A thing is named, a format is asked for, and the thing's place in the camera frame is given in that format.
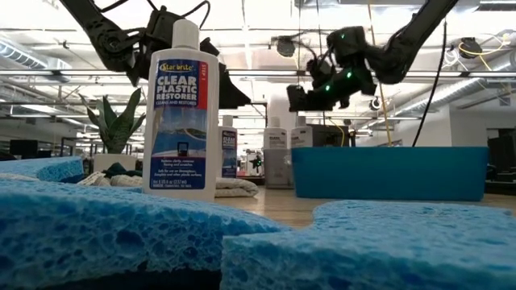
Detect white plastic restorer bottle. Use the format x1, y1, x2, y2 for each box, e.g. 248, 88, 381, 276
218, 114, 239, 180
143, 19, 221, 202
289, 115, 314, 149
263, 116, 289, 151

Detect brown two-compartment tray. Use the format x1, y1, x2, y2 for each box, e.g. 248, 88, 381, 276
263, 147, 296, 190

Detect silver air duct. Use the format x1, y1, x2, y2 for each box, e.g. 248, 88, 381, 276
0, 38, 72, 81
397, 52, 516, 116

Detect blue plastic bin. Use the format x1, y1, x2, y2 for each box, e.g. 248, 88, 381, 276
289, 145, 490, 202

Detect grey waffle towel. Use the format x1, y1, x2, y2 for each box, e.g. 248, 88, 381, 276
78, 171, 260, 199

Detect green plant in white pot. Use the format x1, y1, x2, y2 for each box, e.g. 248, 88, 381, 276
78, 87, 147, 174

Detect yellow power cord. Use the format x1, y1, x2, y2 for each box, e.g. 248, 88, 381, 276
364, 0, 394, 147

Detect white building column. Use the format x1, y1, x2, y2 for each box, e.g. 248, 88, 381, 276
267, 93, 298, 122

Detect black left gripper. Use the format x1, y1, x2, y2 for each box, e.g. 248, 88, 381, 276
127, 6, 252, 110

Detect dark green cloth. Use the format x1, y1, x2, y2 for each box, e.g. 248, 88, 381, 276
101, 162, 143, 179

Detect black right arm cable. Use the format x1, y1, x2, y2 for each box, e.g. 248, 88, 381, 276
410, 19, 448, 148

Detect blue cellulose sponge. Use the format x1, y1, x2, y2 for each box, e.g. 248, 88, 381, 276
220, 200, 516, 290
0, 156, 85, 183
0, 178, 292, 290

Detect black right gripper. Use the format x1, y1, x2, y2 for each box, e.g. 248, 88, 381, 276
286, 58, 378, 113

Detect black equipment box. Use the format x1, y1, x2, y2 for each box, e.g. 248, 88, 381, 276
312, 123, 356, 148

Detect black distant rig frame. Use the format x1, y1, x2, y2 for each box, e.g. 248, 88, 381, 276
237, 101, 269, 122

